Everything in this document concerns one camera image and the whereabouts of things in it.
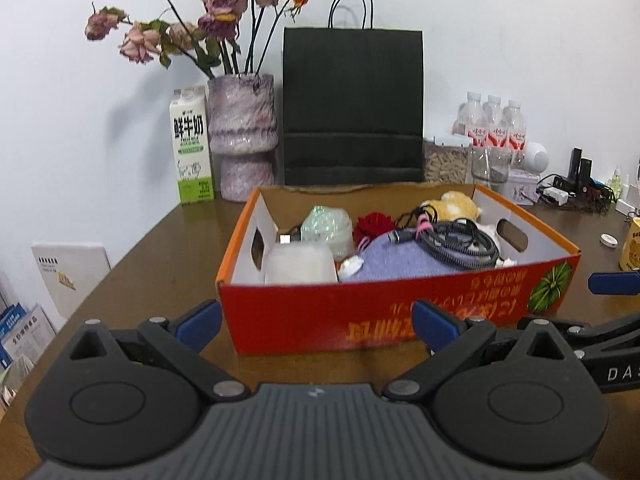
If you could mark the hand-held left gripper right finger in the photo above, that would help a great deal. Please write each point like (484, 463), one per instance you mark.
(435, 322)

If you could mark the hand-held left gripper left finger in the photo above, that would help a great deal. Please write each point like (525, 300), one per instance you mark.
(200, 322)

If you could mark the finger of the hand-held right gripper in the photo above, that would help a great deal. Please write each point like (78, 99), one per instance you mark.
(610, 335)
(615, 283)

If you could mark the purple knitted cloth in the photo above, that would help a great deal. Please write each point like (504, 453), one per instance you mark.
(400, 262)

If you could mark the orange cardboard box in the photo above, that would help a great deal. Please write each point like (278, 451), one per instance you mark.
(310, 315)

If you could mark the brown wooden desktop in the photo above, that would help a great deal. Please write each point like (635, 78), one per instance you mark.
(165, 260)

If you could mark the yellow mug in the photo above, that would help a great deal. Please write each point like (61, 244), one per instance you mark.
(631, 247)

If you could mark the small white round disc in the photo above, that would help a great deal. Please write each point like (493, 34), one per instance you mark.
(608, 240)

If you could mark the white adapter box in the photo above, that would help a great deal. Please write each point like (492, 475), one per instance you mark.
(625, 207)

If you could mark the small green bottle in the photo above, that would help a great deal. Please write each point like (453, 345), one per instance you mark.
(615, 182)

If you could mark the white charger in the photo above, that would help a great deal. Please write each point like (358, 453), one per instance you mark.
(556, 196)

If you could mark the black upright device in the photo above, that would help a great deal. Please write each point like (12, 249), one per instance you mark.
(575, 167)
(585, 175)

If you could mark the red knitted flower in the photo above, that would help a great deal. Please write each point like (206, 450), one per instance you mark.
(372, 227)

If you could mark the white frosted container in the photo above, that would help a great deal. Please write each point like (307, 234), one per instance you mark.
(300, 265)

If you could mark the yellow white plush toy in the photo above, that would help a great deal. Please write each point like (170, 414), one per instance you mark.
(455, 205)

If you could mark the white tin box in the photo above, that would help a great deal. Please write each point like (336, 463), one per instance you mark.
(522, 187)

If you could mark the white booklet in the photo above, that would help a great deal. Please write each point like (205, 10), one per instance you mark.
(70, 275)

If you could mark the iridescent plastic wrap ball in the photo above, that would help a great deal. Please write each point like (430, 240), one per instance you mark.
(327, 227)

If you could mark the white round speaker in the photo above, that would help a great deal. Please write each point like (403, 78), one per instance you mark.
(535, 156)

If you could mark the clear jar of seeds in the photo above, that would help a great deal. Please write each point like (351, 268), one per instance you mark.
(447, 162)

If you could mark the clear glass cup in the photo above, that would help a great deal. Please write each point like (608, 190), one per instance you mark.
(490, 170)

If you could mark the green white milk carton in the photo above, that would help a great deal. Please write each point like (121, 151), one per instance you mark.
(192, 150)

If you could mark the stack of paper packets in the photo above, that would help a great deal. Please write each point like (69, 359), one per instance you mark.
(22, 335)

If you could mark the purple ceramic vase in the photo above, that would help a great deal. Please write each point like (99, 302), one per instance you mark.
(242, 135)

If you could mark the black paper bag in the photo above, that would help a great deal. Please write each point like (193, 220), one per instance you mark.
(352, 110)

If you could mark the dried rose bouquet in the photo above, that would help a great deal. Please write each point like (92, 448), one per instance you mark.
(220, 10)

